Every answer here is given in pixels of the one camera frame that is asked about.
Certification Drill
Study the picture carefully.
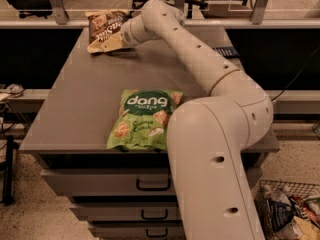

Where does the brown chip bag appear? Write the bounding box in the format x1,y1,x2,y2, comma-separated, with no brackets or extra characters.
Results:
86,9,128,54

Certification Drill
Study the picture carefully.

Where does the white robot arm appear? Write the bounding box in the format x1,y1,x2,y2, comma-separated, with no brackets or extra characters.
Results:
107,0,273,240

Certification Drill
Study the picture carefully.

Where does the green dang chip bag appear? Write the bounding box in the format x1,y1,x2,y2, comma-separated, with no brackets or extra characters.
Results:
106,89,183,151

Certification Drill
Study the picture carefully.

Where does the blue white bag in basket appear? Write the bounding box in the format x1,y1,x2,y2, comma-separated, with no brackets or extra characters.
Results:
268,190,295,231

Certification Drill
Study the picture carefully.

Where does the red snack bag in basket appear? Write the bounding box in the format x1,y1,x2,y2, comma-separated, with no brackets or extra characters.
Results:
289,195,319,226

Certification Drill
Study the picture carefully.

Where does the yellow bag in basket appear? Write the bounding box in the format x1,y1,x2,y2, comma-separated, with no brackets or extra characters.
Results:
294,217,320,240

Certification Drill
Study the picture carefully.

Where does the clutter on left shelf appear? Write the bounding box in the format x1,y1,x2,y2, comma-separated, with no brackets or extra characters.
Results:
0,84,24,101

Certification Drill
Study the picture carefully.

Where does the dark blue snack packet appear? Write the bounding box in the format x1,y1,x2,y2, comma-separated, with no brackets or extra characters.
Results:
216,47,239,59

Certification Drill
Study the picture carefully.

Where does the top grey drawer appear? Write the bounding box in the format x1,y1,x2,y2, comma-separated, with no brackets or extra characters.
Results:
40,165,263,197

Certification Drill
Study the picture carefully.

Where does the grey drawer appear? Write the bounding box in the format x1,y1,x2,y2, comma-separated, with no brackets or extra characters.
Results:
88,221,185,239
40,165,263,197
70,202,181,222

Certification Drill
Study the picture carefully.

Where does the grey drawer cabinet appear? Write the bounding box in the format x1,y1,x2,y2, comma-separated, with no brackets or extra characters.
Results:
18,26,281,240

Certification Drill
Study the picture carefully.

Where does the middle grey drawer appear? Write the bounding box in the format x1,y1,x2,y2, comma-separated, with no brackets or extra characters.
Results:
70,202,181,222

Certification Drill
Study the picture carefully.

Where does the black stand at left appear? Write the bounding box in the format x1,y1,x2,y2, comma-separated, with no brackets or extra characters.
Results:
1,135,19,206

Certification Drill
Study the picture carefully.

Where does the bottom grey drawer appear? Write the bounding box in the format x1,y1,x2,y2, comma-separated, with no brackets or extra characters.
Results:
88,221,185,239

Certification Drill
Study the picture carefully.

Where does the black cable right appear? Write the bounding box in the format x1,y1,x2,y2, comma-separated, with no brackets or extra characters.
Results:
271,47,320,102

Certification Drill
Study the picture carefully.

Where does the wire basket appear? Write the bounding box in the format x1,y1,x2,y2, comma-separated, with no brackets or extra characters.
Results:
255,180,320,240

